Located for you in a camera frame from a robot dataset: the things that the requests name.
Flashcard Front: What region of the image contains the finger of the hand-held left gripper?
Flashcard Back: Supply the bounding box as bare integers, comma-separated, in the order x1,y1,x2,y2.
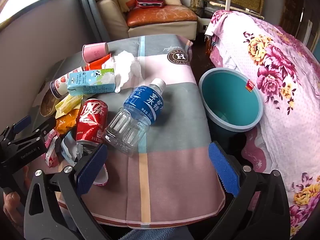
6,117,57,147
0,116,32,143

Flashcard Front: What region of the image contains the black stereo device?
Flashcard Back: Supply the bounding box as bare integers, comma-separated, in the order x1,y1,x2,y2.
196,0,225,18

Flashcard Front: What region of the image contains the blue white packet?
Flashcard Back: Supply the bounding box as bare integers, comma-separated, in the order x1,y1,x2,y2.
60,130,84,167

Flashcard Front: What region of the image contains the floral pink bedsheet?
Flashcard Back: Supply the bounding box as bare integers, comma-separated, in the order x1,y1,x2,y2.
205,10,320,238

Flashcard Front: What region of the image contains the white red wrapper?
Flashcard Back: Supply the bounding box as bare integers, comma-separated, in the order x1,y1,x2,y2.
93,164,109,187

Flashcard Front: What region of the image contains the orange seat cushion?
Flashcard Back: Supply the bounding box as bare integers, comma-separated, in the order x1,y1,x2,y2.
126,5,198,28

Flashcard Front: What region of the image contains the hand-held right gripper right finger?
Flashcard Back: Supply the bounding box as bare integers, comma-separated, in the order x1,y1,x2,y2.
204,141,292,240

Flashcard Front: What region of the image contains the strawberry yogurt cup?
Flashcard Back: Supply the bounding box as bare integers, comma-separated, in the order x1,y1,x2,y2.
50,66,84,98

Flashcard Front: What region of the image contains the white tissue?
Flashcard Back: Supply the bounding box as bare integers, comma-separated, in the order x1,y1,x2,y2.
101,51,142,93

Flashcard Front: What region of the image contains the blue cloth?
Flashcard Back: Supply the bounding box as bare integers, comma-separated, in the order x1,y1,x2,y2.
125,226,195,240

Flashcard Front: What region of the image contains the person's left hand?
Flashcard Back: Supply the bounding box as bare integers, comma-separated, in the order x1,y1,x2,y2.
2,166,30,230

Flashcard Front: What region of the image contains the white side table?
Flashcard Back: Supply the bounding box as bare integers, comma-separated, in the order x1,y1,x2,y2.
197,15,213,33

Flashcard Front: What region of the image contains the teal trash bin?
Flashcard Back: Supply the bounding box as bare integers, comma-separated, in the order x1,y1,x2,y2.
199,67,264,135

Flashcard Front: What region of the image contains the orange snack packet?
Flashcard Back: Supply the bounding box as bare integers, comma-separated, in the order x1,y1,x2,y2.
85,53,112,72

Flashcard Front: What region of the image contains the pink small packet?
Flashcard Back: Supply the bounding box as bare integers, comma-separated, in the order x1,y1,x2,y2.
44,129,60,168

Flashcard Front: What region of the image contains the pink paper cup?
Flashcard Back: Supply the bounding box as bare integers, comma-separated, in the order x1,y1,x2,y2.
82,42,109,63

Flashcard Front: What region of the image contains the wooden stick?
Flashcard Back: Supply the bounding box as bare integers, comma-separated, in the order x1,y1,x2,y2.
210,1,264,18

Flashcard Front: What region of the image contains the beige leather sofa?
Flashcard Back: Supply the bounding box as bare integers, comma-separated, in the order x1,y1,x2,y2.
92,0,198,40

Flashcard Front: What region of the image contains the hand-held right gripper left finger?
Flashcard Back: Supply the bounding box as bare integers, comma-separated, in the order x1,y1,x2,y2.
24,144,112,240

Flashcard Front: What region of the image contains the brown wooden door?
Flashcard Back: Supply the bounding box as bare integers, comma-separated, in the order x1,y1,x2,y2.
279,0,320,52

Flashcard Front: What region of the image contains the orange yellow snack bag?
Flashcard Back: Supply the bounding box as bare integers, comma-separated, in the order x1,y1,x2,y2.
54,109,80,135

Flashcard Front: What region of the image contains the clear plastic water bottle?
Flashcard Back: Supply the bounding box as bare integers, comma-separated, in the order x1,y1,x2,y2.
104,78,167,157

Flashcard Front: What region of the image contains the red soda can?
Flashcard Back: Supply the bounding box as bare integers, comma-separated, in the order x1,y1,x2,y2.
76,98,108,155

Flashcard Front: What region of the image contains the light blue milk carton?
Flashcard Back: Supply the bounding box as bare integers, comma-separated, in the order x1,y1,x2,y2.
67,68,116,96

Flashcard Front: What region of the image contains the yellow white wrapper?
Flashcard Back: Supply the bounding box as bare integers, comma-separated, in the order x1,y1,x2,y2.
55,94,83,118

